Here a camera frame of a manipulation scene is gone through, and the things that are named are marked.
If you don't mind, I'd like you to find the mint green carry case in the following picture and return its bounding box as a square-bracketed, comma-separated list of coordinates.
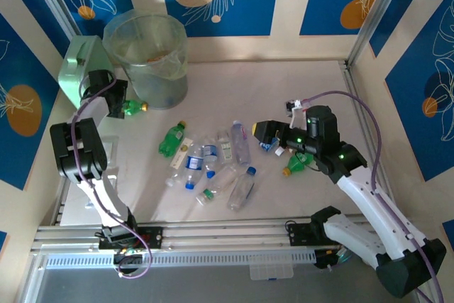
[57, 35, 114, 111]

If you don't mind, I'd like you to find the clear bottle long white label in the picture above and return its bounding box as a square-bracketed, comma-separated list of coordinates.
[165, 143, 192, 187]

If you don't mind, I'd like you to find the clear bottle green cap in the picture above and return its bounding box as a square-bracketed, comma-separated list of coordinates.
[194, 163, 239, 206]

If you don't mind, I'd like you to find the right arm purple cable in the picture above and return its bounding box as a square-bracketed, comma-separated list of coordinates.
[299, 90, 444, 303]

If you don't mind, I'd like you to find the crushed bottle blue label white cap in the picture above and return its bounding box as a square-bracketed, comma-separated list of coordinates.
[258, 138, 287, 158]

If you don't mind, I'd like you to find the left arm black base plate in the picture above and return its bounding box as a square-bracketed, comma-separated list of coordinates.
[98, 226, 165, 251]

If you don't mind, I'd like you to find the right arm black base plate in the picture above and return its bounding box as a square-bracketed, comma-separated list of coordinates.
[286, 223, 343, 247]

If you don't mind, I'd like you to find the aluminium side rail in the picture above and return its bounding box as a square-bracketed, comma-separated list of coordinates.
[338, 60, 394, 219]
[52, 114, 88, 228]

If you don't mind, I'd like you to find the large clear bottle blue cap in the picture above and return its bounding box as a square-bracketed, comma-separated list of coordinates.
[226, 166, 258, 211]

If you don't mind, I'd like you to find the tall clear bottle pink label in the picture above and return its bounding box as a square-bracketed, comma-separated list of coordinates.
[230, 120, 253, 166]

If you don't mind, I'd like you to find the clear bottle white green label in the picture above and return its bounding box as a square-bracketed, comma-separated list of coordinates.
[216, 129, 235, 165]

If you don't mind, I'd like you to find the clear plastic organizer box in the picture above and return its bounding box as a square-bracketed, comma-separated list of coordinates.
[248, 255, 294, 282]

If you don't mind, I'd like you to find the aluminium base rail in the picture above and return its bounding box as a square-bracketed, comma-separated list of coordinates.
[30, 216, 419, 251]

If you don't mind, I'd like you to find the grey slotted cable duct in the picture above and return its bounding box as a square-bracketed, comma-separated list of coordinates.
[45, 250, 317, 270]

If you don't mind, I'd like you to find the mesh bin with plastic liner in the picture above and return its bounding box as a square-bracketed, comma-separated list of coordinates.
[102, 9, 189, 111]

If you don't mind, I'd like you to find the small crushed blue label bottle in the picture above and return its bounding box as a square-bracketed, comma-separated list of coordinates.
[202, 143, 218, 179]

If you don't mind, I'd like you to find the green plastic bottle yellow cap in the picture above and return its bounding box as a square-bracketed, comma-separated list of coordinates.
[282, 152, 316, 177]
[121, 99, 150, 118]
[158, 121, 188, 158]

